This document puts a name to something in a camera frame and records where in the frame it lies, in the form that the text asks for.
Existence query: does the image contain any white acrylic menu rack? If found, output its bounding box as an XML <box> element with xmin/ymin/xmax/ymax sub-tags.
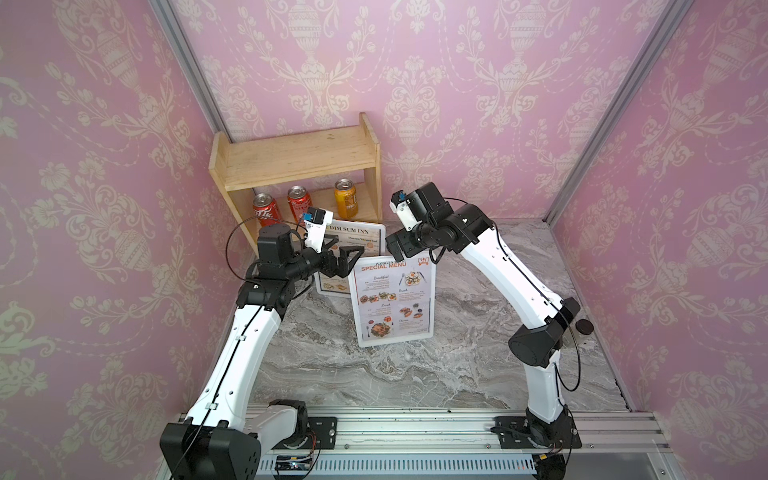
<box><xmin>313</xmin><ymin>218</ymin><xmax>388</xmax><ymax>299</ymax></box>

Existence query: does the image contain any pink special menu sheet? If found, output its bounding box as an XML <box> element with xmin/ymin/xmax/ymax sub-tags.
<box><xmin>353</xmin><ymin>256</ymin><xmax>433</xmax><ymax>342</ymax></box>

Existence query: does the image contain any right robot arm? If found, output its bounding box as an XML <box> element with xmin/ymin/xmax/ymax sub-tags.
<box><xmin>386</xmin><ymin>182</ymin><xmax>580</xmax><ymax>451</ymax></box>

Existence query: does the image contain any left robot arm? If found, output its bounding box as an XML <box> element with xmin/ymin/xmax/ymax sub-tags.
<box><xmin>159</xmin><ymin>222</ymin><xmax>365</xmax><ymax>479</ymax></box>

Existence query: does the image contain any orange soda can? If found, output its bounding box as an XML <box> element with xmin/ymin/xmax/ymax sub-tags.
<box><xmin>334</xmin><ymin>178</ymin><xmax>359</xmax><ymax>220</ymax></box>

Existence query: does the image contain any red soda can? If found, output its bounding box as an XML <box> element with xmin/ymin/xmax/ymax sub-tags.
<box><xmin>287</xmin><ymin>185</ymin><xmax>312</xmax><ymax>225</ymax></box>

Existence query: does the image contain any red cola can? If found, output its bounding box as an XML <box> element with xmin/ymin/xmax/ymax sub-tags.
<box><xmin>252</xmin><ymin>192</ymin><xmax>283</xmax><ymax>227</ymax></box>

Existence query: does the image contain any wooden shelf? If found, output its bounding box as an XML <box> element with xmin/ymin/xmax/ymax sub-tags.
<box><xmin>209</xmin><ymin>112</ymin><xmax>383</xmax><ymax>248</ymax></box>

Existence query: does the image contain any small jar with black lid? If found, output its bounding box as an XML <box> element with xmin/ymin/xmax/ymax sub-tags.
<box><xmin>571</xmin><ymin>318</ymin><xmax>595</xmax><ymax>345</ymax></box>

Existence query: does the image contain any small circuit board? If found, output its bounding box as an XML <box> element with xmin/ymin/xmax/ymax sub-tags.
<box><xmin>274</xmin><ymin>455</ymin><xmax>315</xmax><ymax>474</ymax></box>

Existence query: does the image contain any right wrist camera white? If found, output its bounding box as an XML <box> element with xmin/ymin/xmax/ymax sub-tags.
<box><xmin>390</xmin><ymin>190</ymin><xmax>420</xmax><ymax>232</ymax></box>

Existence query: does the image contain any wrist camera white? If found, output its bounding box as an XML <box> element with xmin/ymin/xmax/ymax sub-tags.
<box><xmin>302</xmin><ymin>207</ymin><xmax>333</xmax><ymax>253</ymax></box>
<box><xmin>390</xmin><ymin>190</ymin><xmax>420</xmax><ymax>232</ymax></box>

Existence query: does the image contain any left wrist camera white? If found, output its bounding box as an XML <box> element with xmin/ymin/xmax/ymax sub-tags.
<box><xmin>302</xmin><ymin>207</ymin><xmax>333</xmax><ymax>253</ymax></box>

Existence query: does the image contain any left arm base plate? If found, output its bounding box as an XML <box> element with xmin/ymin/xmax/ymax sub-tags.
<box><xmin>274</xmin><ymin>416</ymin><xmax>338</xmax><ymax>450</ymax></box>

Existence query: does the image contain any aluminium rail frame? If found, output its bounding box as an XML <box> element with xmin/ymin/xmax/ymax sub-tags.
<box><xmin>152</xmin><ymin>407</ymin><xmax>688</xmax><ymax>480</ymax></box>

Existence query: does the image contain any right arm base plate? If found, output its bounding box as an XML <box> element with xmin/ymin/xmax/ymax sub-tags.
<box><xmin>490</xmin><ymin>415</ymin><xmax>582</xmax><ymax>451</ymax></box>

